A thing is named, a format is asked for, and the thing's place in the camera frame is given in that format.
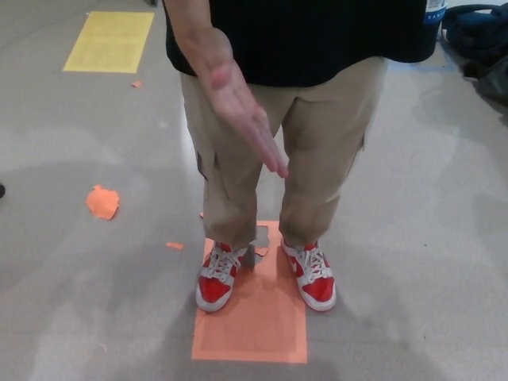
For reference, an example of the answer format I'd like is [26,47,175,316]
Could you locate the red white left sneaker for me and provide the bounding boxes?
[280,237,337,312]

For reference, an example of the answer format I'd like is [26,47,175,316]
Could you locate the white container blue label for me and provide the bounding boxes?
[424,0,449,23]

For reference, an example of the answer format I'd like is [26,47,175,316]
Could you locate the orange rectangular floor sheet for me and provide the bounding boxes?
[190,220,309,364]

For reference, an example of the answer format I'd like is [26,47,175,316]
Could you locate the dark blue backpack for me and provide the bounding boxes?
[441,4,508,60]

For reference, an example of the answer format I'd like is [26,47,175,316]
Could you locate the person's bare right hand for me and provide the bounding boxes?
[189,29,290,179]

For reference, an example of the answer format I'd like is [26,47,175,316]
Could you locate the red white sneaker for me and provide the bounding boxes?
[280,237,337,312]
[194,241,249,313]

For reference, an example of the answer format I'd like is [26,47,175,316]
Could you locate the person's bare right forearm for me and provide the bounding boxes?
[165,0,231,56]

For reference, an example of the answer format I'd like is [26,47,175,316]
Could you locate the black t-shirt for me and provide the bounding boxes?
[164,0,437,87]

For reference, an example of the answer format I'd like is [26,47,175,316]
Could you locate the dark grey bag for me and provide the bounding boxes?
[462,55,508,106]

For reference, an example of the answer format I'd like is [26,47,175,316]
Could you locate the red white right sneaker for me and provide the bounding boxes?
[194,241,249,313]

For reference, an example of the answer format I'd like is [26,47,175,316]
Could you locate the khaki cargo trousers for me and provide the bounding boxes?
[179,57,389,249]

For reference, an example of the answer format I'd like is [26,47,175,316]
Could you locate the crumpled orange paper piece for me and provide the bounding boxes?
[85,184,121,221]

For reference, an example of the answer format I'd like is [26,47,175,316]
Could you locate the yellow rectangular floor sheet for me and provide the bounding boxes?
[62,10,156,74]

